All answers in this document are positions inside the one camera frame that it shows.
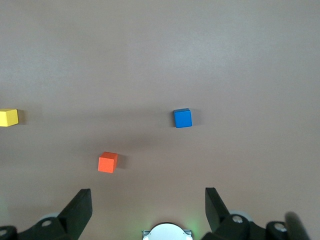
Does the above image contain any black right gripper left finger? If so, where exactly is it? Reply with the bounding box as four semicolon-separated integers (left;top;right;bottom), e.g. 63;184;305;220
0;188;94;240

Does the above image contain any orange wooden block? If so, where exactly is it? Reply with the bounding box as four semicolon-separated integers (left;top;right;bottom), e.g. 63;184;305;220
97;151;119;174

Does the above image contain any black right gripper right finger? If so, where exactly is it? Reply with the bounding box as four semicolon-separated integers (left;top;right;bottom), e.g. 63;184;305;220
201;187;288;240

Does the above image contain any blue wooden block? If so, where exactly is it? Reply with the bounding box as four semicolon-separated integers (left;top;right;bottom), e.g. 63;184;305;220
173;107;194;129

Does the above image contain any yellow wooden block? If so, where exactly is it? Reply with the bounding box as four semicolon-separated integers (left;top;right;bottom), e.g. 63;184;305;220
0;108;20;128

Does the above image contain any black camera cable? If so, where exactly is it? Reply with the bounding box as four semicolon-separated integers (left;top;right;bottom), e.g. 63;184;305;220
284;211;311;240

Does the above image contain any brown table mat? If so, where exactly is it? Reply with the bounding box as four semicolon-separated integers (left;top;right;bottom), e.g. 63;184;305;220
0;0;320;240

